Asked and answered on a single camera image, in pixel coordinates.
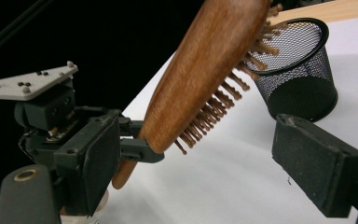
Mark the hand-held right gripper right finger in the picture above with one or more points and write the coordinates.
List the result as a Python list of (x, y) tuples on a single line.
[(317, 161)]

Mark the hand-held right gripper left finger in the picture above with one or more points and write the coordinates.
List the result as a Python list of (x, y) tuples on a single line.
[(93, 161)]

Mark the black mesh cup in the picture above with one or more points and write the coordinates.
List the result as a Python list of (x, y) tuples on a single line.
[(304, 96)]

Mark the wooden hairbrush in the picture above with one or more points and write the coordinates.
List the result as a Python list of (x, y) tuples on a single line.
[(199, 68)]

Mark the black metal stand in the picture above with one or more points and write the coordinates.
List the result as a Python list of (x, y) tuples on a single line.
[(9, 31)]

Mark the light wooden table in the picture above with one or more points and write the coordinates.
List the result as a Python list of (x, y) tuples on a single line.
[(338, 9)]

